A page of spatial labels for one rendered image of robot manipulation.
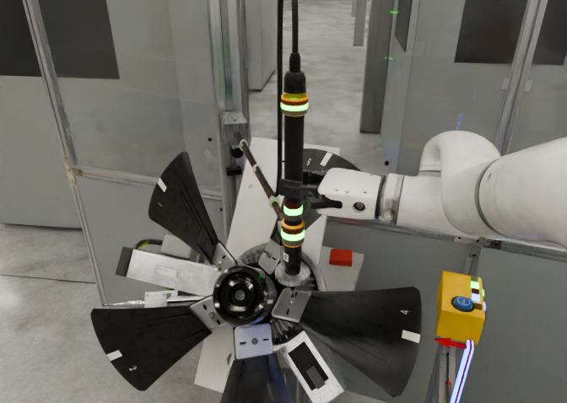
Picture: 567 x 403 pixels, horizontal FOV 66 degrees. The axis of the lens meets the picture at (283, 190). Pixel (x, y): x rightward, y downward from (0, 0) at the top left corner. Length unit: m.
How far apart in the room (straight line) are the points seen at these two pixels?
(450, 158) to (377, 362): 0.42
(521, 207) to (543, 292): 1.35
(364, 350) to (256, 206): 0.52
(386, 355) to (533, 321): 1.02
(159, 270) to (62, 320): 1.74
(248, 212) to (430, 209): 0.63
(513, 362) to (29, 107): 2.99
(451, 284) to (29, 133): 2.83
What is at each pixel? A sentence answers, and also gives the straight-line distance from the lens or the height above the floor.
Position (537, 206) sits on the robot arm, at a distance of 0.40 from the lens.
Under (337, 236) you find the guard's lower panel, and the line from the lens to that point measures 1.67.
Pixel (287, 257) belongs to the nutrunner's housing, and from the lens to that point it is 0.85.
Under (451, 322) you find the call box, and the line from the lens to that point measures 1.18.
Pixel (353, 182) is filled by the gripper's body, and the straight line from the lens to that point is 0.74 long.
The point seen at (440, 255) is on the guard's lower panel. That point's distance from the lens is 1.66.
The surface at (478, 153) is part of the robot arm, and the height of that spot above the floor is 1.59.
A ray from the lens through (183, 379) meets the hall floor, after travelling 2.37.
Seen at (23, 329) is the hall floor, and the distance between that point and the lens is 2.92.
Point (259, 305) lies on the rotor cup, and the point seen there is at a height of 1.22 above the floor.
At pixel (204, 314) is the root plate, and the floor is 1.14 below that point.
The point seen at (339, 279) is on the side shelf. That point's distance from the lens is 1.52.
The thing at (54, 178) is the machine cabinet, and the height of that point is 0.47.
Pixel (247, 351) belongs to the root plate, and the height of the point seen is 1.11.
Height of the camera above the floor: 1.82
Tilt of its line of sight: 28 degrees down
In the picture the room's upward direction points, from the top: straight up
